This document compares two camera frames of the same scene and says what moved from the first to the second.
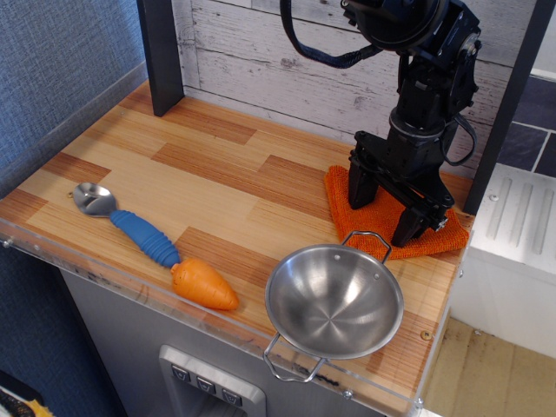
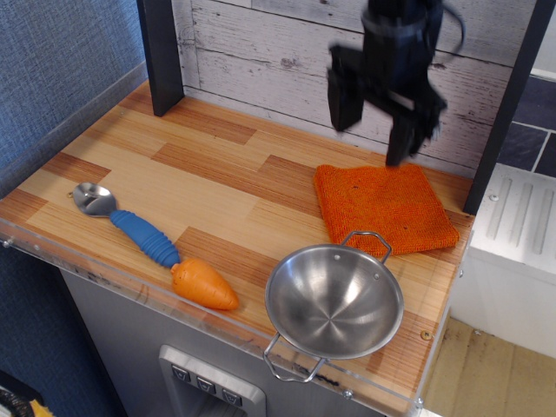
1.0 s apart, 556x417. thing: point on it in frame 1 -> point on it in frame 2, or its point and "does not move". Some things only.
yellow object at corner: [40, 410] does not move
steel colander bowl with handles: [331, 301] does not move
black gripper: [408, 162] -> [395, 60]
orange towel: [373, 226] does not move
